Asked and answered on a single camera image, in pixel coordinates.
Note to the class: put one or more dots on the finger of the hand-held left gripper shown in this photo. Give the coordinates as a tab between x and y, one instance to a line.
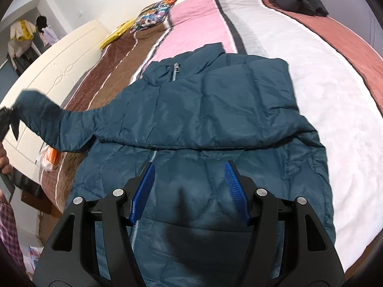
7	119

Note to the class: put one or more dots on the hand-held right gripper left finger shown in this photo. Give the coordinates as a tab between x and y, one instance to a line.
144	189

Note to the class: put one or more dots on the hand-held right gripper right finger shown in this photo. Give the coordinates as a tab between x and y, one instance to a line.
236	189

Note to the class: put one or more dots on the teal puffer jacket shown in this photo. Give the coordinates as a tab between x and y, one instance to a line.
209	107

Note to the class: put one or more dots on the person's left hand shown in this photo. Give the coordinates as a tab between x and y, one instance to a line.
3	158

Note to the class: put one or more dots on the brown nightstand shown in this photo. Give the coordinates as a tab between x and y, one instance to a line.
36	197

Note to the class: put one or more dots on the orange plastic bag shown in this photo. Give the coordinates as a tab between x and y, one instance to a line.
49	158

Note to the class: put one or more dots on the person's plaid clothing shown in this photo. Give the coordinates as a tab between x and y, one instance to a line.
10	233

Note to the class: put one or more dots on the cream wooden headboard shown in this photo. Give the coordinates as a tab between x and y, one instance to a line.
56	74

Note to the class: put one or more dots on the pale pink hanging garment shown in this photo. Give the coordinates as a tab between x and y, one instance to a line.
49	36

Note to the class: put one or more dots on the striped bed blanket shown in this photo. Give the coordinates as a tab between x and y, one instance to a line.
314	89

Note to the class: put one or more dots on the yellow pillow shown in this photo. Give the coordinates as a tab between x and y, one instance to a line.
116	34

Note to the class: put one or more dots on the colourful printed pillow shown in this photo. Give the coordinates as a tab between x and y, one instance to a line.
151	16

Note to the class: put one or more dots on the white door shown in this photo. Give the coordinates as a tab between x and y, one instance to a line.
344	3

